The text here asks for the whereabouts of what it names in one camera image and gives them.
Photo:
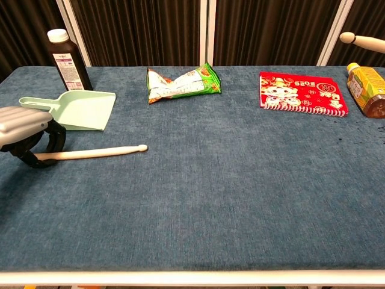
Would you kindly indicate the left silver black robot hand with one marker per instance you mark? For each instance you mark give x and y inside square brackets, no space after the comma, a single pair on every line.
[21,126]

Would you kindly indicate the cream wooden drumstick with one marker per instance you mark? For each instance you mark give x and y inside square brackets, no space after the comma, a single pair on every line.
[96,153]

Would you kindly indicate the mint green plastic dustpan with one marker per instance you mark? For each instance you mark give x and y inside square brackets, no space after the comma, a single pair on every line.
[87,110]

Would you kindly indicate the dark bottle with white cap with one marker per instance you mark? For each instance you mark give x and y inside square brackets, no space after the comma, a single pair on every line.
[70,60]

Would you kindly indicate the dark pleated curtain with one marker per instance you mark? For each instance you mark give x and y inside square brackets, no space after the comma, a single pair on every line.
[141,30]

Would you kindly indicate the green crumpled snack bag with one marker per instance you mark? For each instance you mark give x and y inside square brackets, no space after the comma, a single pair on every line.
[180,85]

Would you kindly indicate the blue fabric tablecloth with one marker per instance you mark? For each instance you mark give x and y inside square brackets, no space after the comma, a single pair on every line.
[192,195]

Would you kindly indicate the red spiral cartoon notebook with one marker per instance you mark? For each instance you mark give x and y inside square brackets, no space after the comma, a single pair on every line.
[300,91]

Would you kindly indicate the yellow label tea bottle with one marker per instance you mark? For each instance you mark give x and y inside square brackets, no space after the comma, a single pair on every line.
[365,84]

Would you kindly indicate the white screen frame post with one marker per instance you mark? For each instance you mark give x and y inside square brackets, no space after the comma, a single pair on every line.
[207,30]
[73,33]
[334,33]

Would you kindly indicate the white table edge rail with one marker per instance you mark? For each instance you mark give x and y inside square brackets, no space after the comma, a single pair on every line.
[192,278]

